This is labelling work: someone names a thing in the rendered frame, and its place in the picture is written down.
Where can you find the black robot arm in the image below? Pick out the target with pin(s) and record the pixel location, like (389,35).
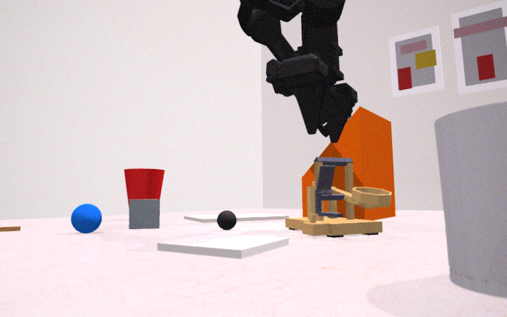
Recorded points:
(260,19)

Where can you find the brown flat bar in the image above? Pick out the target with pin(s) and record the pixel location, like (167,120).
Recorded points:
(7,229)

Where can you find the blue ball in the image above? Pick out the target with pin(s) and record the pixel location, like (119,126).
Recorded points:
(86,218)

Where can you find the white flat slab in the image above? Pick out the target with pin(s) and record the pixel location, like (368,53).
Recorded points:
(224,245)

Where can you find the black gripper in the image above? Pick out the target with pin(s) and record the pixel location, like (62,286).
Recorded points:
(311,78)

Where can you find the black ball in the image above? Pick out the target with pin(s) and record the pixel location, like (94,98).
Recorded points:
(226,220)

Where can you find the tan wooden catapult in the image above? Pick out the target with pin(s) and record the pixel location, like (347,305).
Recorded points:
(331,223)

